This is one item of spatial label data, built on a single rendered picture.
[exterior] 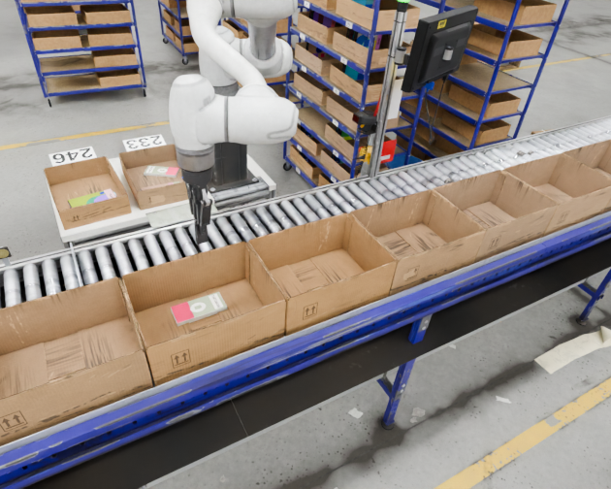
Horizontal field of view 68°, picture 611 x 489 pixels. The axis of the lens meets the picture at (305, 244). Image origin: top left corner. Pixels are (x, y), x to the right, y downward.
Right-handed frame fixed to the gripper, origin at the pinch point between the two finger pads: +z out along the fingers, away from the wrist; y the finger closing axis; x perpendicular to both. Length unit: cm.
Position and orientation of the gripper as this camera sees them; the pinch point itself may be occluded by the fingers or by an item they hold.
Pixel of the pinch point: (201, 231)
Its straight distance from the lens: 127.2
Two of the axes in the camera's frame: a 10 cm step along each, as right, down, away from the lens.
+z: -0.8, 7.9, 6.1
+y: -5.4, -5.5, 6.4
